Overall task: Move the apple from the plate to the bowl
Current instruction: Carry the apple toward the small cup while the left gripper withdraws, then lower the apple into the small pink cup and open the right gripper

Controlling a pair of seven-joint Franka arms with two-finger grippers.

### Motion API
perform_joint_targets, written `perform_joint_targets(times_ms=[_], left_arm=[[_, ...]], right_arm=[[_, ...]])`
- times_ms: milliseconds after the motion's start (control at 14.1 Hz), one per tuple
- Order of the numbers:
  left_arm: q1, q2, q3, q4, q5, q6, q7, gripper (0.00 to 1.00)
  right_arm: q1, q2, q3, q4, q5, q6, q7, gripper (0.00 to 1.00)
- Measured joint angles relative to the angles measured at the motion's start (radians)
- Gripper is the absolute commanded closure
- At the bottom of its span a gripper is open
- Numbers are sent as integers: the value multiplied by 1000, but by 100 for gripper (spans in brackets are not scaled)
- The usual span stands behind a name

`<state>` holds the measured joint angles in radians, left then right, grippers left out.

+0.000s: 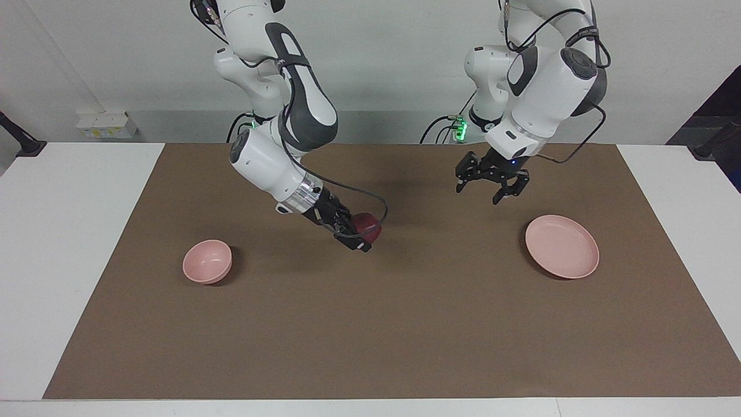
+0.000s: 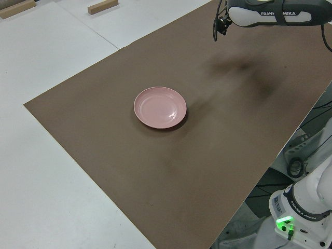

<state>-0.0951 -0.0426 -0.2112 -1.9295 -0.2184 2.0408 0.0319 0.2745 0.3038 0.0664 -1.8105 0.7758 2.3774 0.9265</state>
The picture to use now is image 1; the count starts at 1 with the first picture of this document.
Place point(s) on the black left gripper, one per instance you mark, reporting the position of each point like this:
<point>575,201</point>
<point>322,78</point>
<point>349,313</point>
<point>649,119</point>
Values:
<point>503,165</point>

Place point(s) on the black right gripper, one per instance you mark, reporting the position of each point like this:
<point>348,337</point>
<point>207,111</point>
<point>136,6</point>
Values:
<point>327,211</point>

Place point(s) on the dark red apple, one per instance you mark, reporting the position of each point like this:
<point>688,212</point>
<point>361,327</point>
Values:
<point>367,226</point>

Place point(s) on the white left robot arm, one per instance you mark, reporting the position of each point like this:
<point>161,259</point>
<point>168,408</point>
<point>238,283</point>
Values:
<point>550,87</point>

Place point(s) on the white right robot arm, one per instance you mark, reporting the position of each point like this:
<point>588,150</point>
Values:
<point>260,162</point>

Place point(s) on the pink round plate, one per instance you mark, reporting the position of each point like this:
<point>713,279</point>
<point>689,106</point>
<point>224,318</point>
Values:
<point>561,246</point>

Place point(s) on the pink bowl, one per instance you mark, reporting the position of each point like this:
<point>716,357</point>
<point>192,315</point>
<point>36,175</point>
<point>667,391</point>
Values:
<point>205,263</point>

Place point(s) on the brown table mat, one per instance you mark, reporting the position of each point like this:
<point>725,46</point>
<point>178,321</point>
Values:
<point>376,301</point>

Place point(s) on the black clamp stand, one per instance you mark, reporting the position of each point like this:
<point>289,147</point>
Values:
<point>715,143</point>
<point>20,142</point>

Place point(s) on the dark fabric partition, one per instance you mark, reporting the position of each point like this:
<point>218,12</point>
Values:
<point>723,101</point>

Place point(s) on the white wall power strip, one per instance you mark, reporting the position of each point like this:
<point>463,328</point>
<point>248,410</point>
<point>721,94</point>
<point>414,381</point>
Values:
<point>107,125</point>

